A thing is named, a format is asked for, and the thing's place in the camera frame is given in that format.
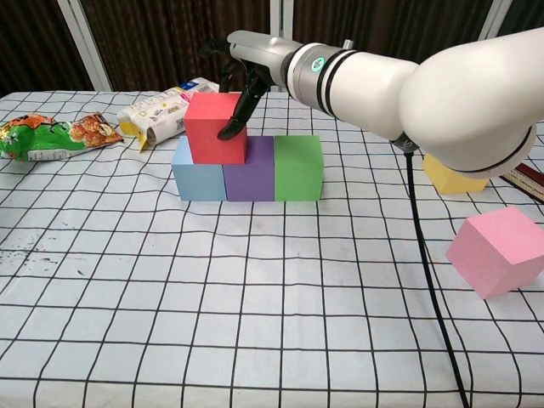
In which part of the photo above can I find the yellow foam cube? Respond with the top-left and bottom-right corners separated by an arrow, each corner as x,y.
422,152 -> 490,196

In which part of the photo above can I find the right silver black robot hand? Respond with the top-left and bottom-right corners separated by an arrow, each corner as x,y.
199,29 -> 305,140

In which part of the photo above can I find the pink foam cube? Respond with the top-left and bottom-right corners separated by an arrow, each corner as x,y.
445,205 -> 544,301

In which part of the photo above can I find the white snack package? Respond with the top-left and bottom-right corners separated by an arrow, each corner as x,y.
116,76 -> 226,153

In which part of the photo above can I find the dark red long box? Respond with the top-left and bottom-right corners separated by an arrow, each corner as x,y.
501,163 -> 544,196

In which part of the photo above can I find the green orange snack bag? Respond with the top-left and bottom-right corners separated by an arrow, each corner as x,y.
0,111 -> 125,163

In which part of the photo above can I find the light blue foam cube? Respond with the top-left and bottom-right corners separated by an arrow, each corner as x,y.
171,135 -> 229,201

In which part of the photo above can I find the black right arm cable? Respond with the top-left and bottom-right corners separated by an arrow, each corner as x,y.
393,135 -> 473,408

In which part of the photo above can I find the white partition post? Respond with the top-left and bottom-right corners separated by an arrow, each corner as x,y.
269,0 -> 294,93
479,0 -> 509,39
59,0 -> 114,93

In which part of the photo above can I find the dark brown ribbed partition panel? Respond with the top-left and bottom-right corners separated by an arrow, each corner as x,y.
291,0 -> 498,93
488,0 -> 544,35
0,0 -> 97,97
80,0 -> 273,93

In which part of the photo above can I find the white checkered tablecloth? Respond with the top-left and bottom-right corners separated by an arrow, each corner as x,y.
0,89 -> 544,408

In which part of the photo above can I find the green foam cube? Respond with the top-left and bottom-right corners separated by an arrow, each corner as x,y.
273,134 -> 326,202

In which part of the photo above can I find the purple foam cube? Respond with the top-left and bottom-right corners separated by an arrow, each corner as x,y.
222,135 -> 276,202

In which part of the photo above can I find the red foam cube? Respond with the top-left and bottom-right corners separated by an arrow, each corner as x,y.
184,93 -> 249,166

